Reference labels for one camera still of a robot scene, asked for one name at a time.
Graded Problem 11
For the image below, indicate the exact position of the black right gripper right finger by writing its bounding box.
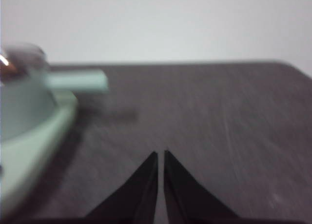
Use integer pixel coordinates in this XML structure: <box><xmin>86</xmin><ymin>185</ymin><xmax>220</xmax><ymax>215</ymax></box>
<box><xmin>163</xmin><ymin>149</ymin><xmax>242</xmax><ymax>224</ymax></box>

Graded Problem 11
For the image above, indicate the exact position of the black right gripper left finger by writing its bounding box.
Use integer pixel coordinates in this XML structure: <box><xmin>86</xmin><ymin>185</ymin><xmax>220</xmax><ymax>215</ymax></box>
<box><xmin>84</xmin><ymin>150</ymin><xmax>158</xmax><ymax>224</ymax></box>

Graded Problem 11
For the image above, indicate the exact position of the glass lid with green knob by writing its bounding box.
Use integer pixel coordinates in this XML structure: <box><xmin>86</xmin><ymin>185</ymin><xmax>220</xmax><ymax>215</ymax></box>
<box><xmin>0</xmin><ymin>42</ymin><xmax>49</xmax><ymax>83</ymax></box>

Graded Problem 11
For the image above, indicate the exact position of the mint green steamer pot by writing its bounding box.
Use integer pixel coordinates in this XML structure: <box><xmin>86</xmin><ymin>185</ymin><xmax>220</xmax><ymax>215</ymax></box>
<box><xmin>0</xmin><ymin>42</ymin><xmax>110</xmax><ymax>142</ymax></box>

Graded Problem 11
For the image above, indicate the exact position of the mint green breakfast machine base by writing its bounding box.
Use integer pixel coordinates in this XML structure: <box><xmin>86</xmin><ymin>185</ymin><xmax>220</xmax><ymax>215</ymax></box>
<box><xmin>0</xmin><ymin>89</ymin><xmax>78</xmax><ymax>217</ymax></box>

